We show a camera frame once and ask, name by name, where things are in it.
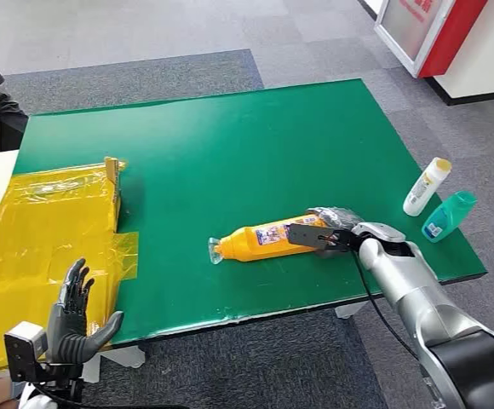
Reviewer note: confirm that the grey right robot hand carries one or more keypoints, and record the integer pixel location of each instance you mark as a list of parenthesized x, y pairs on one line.
[(334, 217)]

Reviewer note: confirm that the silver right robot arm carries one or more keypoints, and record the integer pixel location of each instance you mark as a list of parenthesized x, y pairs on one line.
[(426, 305)]

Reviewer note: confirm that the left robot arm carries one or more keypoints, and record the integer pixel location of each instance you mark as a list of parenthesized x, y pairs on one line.
[(66, 389)]

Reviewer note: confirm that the white table foot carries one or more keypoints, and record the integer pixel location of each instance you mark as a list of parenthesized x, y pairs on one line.
[(351, 309), (119, 358)]

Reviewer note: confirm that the green table mat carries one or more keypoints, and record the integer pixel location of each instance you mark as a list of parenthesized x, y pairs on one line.
[(239, 152)]

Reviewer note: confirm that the yellow plastic wrapped box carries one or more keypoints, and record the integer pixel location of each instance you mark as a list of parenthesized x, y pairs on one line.
[(38, 243)]

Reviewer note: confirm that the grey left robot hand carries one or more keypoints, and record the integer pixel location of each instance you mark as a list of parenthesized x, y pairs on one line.
[(66, 330)]

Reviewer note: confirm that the white bottle with yellow cap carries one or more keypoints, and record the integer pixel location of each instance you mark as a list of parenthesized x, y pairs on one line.
[(424, 189)]

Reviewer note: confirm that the red and white cabinet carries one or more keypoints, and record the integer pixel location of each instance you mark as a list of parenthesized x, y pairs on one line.
[(451, 39)]

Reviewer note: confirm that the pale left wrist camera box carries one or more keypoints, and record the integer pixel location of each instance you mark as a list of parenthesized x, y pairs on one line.
[(23, 350)]

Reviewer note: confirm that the teal transparent bottle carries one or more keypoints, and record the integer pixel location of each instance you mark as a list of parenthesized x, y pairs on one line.
[(447, 217)]

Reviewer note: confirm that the orange bottle with label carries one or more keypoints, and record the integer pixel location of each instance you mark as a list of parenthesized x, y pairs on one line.
[(253, 240)]

